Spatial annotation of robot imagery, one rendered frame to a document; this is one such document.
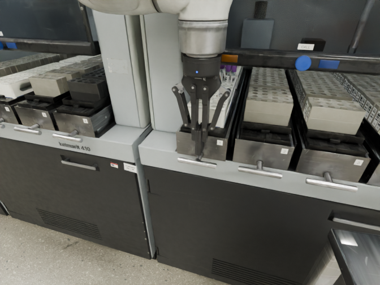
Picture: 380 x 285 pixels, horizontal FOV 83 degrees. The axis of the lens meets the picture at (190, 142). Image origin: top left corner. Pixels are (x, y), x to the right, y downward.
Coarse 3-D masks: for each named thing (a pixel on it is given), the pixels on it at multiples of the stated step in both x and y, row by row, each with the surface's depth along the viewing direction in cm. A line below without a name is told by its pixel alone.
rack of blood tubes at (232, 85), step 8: (224, 80) 74; (232, 88) 67; (216, 96) 62; (232, 96) 71; (200, 104) 57; (216, 104) 57; (224, 104) 57; (200, 112) 55; (224, 112) 54; (200, 120) 56; (224, 120) 56
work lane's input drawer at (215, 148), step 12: (240, 84) 89; (240, 96) 85; (228, 120) 60; (180, 132) 56; (216, 132) 53; (228, 132) 56; (180, 144) 58; (192, 144) 57; (204, 144) 56; (216, 144) 54; (228, 144) 59; (204, 156) 58; (216, 156) 56
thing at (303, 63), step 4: (300, 56) 45; (304, 56) 44; (296, 60) 46; (300, 60) 45; (304, 60) 45; (308, 60) 44; (296, 64) 45; (300, 64) 45; (304, 64) 45; (308, 64) 45; (296, 68) 46; (300, 68) 46; (304, 68) 45
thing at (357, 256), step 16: (336, 240) 29; (352, 240) 29; (368, 240) 29; (320, 256) 33; (336, 256) 28; (352, 256) 27; (368, 256) 27; (320, 272) 33; (336, 272) 31; (352, 272) 25; (368, 272) 25
